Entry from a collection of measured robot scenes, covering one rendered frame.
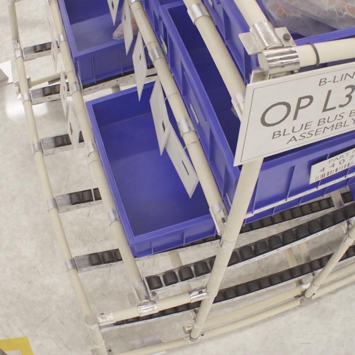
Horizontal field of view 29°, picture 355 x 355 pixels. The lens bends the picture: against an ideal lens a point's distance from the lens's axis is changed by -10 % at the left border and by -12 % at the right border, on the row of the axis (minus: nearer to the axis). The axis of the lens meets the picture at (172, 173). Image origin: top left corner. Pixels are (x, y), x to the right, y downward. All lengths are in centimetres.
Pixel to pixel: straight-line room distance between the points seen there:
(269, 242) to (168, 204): 26
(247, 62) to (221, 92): 50
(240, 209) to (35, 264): 136
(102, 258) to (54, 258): 48
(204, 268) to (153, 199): 21
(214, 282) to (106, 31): 79
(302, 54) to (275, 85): 6
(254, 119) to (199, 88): 36
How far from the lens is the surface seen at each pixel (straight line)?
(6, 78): 287
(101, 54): 184
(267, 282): 211
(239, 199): 122
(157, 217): 175
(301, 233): 176
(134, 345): 228
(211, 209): 142
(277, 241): 175
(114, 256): 206
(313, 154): 126
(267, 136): 102
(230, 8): 98
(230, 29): 107
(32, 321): 245
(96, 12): 209
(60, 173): 263
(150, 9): 162
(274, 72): 88
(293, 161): 125
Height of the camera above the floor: 235
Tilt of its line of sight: 64 degrees down
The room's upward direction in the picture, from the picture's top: 6 degrees clockwise
